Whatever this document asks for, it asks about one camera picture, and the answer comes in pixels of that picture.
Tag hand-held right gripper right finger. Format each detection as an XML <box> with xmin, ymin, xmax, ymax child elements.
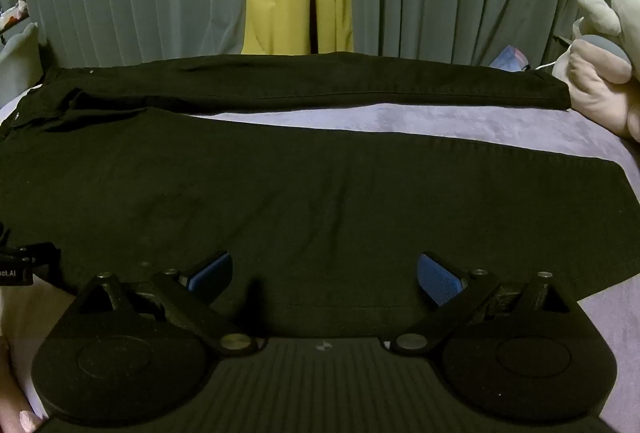
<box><xmin>389</xmin><ymin>253</ymin><xmax>572</xmax><ymax>356</ymax></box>

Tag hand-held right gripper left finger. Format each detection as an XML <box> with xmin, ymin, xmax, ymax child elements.
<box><xmin>74</xmin><ymin>251</ymin><xmax>260</xmax><ymax>358</ymax></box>

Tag black pants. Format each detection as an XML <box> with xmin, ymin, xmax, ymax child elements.
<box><xmin>0</xmin><ymin>52</ymin><xmax>640</xmax><ymax>316</ymax></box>

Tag person's right hand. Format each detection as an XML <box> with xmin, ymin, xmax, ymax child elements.
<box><xmin>0</xmin><ymin>336</ymin><xmax>44</xmax><ymax>433</ymax></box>

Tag purple blanket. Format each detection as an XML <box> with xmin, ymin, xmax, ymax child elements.
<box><xmin>0</xmin><ymin>80</ymin><xmax>640</xmax><ymax>433</ymax></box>

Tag pale pillow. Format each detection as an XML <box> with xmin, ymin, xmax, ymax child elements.
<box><xmin>0</xmin><ymin>23</ymin><xmax>42</xmax><ymax>100</ymax></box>

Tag blue and pink packet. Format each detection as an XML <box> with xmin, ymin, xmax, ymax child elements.
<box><xmin>490</xmin><ymin>45</ymin><xmax>530</xmax><ymax>72</ymax></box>

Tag small printed figure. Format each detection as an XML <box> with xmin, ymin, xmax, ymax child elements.
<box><xmin>0</xmin><ymin>0</ymin><xmax>28</xmax><ymax>34</ymax></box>

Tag beige plush toy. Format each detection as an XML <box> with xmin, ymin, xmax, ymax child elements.
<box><xmin>552</xmin><ymin>0</ymin><xmax>640</xmax><ymax>142</ymax></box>

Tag white cable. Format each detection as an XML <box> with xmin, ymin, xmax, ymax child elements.
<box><xmin>529</xmin><ymin>59</ymin><xmax>572</xmax><ymax>72</ymax></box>

